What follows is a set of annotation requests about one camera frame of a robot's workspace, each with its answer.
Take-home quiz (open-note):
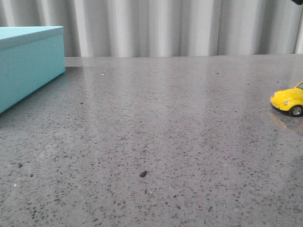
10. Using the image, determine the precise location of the yellow toy beetle car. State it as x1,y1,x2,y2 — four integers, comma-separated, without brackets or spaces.
270,82,303,117

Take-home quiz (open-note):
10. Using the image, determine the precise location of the light blue storage box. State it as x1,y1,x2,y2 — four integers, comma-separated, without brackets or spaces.
0,26,65,112

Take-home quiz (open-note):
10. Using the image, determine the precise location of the small black debris piece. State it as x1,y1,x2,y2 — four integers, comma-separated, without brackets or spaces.
140,170,148,177

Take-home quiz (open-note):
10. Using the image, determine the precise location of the grey pleated curtain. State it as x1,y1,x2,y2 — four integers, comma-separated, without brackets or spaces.
0,0,303,57

